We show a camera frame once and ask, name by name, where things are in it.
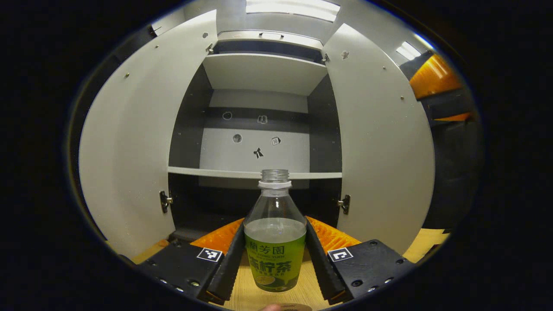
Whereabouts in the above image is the grey cabinet door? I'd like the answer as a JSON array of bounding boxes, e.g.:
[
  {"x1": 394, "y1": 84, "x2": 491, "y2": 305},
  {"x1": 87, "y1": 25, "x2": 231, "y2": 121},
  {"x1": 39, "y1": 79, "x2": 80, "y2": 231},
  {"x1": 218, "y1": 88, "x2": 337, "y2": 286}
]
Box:
[
  {"x1": 322, "y1": 23, "x2": 435, "y2": 255},
  {"x1": 79, "y1": 10, "x2": 218, "y2": 260}
]

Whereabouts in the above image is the black backdrop cloth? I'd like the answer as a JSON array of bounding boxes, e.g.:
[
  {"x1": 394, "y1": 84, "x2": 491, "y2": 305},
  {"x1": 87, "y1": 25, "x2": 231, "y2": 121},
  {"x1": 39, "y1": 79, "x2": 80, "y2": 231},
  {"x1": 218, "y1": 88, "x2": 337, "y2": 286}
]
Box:
[{"x1": 71, "y1": 24, "x2": 484, "y2": 234}]

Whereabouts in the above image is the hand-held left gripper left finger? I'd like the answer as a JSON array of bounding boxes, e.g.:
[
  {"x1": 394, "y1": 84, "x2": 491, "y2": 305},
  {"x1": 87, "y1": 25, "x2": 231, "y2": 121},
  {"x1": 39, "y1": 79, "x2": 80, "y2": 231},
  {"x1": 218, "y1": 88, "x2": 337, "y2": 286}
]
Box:
[{"x1": 136, "y1": 217, "x2": 247, "y2": 305}]

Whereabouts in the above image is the small ceiling light panel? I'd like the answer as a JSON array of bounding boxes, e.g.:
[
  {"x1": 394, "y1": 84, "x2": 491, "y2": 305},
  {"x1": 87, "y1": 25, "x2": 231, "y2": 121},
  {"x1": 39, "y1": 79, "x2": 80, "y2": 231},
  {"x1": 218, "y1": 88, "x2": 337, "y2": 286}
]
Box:
[{"x1": 396, "y1": 41, "x2": 422, "y2": 61}]

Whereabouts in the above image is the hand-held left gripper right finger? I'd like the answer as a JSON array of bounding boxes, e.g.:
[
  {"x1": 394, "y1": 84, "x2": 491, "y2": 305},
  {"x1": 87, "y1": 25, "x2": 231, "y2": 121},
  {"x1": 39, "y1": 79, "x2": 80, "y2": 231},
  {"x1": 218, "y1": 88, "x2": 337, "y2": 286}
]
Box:
[{"x1": 305, "y1": 216, "x2": 416, "y2": 305}]

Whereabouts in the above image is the grey cabinet shelf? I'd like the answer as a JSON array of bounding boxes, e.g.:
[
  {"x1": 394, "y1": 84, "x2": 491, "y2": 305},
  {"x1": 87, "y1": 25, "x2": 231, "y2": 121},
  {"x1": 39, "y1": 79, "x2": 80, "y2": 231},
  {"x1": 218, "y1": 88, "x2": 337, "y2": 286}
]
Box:
[
  {"x1": 168, "y1": 166, "x2": 343, "y2": 180},
  {"x1": 202, "y1": 53, "x2": 328, "y2": 96}
]

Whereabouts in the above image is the green label drink bottle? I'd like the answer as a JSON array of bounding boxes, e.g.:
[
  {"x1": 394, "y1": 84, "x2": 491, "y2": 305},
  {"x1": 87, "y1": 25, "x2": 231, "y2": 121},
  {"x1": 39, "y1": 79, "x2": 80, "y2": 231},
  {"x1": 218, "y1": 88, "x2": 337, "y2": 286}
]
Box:
[{"x1": 243, "y1": 169, "x2": 307, "y2": 293}]

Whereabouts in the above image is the large ceiling light panel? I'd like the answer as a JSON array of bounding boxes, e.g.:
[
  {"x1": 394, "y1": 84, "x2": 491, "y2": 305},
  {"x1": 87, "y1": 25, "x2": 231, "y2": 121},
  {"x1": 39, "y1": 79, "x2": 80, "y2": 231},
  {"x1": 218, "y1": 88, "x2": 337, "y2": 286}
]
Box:
[{"x1": 245, "y1": 0, "x2": 341, "y2": 23}]

